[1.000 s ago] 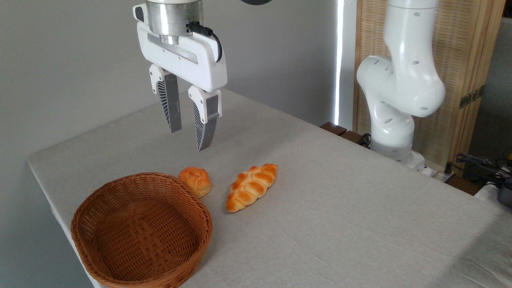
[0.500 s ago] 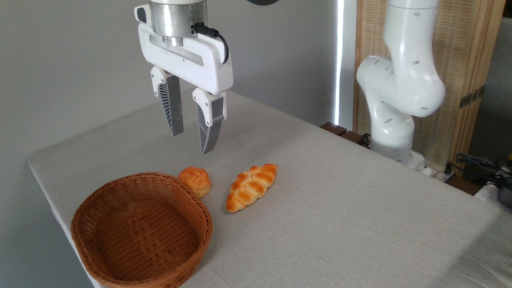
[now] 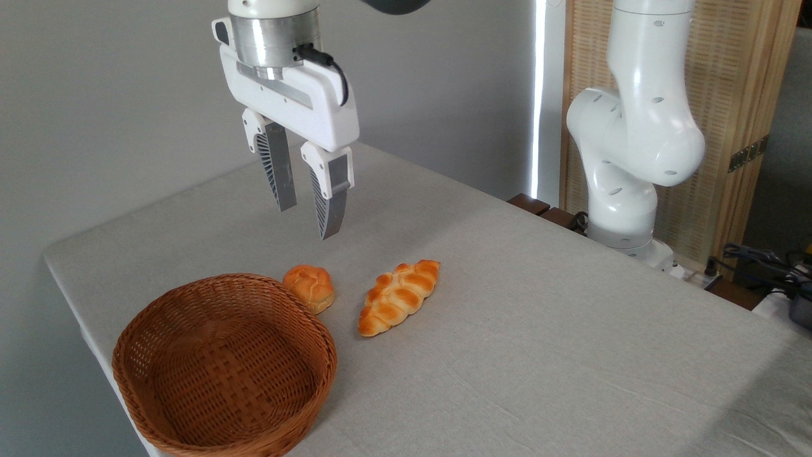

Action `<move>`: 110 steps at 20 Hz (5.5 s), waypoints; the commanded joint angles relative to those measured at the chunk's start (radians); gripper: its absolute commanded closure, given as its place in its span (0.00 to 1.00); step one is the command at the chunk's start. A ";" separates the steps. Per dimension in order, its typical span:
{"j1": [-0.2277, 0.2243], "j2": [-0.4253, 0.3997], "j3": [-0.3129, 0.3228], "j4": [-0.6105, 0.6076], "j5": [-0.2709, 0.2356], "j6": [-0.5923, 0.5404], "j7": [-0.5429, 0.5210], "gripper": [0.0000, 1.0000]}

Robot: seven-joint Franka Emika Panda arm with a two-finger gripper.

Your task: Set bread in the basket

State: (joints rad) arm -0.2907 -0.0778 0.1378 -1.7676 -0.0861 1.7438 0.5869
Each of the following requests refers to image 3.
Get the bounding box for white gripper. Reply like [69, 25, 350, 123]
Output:
[213, 17, 360, 241]

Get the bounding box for round bread roll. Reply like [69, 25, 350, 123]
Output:
[282, 265, 335, 315]

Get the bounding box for braided bread loaf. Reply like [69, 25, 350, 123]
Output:
[358, 259, 441, 338]

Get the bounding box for brown wicker basket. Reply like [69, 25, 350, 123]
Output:
[112, 273, 338, 457]

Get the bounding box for dark brown wooden furniture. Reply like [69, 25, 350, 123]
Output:
[507, 194, 589, 237]

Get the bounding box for grey tablecloth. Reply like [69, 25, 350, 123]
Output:
[43, 141, 812, 457]

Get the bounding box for white power strip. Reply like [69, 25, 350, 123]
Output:
[660, 254, 724, 289]

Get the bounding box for bamboo folding screen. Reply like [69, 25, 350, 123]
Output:
[560, 0, 803, 275]

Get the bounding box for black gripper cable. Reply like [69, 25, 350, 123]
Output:
[294, 43, 350, 107]

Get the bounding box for black cable bundle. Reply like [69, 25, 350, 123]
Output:
[706, 243, 812, 300]

